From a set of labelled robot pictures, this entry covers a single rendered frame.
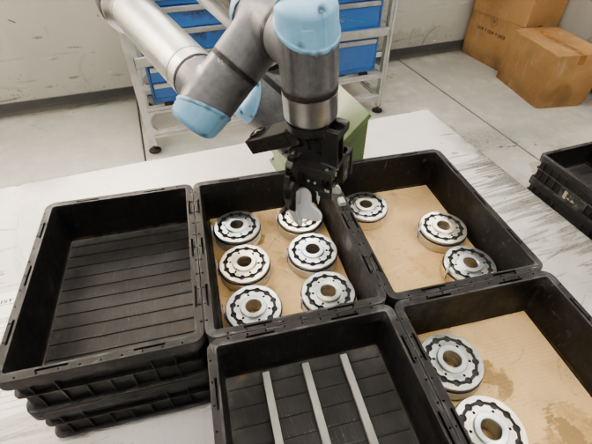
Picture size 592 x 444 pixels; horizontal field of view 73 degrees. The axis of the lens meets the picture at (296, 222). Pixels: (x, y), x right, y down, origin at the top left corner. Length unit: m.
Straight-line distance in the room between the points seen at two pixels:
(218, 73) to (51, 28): 2.95
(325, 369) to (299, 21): 0.53
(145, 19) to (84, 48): 2.77
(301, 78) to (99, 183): 1.00
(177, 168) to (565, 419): 1.17
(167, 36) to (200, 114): 0.15
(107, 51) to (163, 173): 2.21
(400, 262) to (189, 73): 0.56
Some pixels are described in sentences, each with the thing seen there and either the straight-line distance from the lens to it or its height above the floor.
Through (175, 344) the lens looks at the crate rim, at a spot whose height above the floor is 0.93.
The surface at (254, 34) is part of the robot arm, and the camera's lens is 0.57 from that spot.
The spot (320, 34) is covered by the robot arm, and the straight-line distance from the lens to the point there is 0.48.
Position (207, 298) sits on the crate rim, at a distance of 0.70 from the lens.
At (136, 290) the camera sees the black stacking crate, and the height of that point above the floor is 0.83.
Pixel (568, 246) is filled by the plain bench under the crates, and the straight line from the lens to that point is 1.29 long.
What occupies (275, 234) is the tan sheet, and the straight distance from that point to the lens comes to 0.91.
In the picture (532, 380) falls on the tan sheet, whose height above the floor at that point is 0.83.
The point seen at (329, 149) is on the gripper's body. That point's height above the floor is 1.17.
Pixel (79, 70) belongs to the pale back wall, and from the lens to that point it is 3.56.
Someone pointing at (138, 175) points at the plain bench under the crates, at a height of 0.70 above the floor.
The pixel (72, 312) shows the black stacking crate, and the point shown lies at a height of 0.83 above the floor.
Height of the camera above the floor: 1.47
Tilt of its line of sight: 43 degrees down
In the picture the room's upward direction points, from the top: straight up
